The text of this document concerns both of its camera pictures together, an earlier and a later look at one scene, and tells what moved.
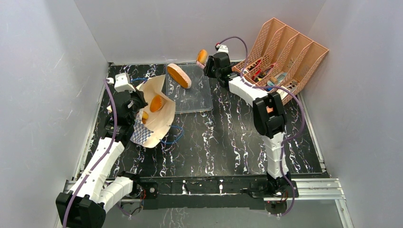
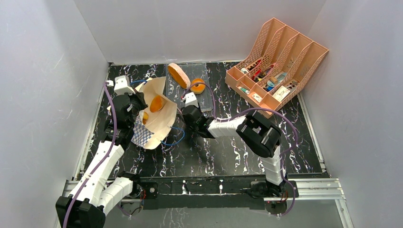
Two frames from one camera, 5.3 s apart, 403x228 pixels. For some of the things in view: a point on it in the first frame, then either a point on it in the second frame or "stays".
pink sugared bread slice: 179,76 stays
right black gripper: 209,64 to 191,114
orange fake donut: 202,56 to 198,88
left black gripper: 139,96 stays
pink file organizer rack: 281,61 stays
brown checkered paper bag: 159,124 stays
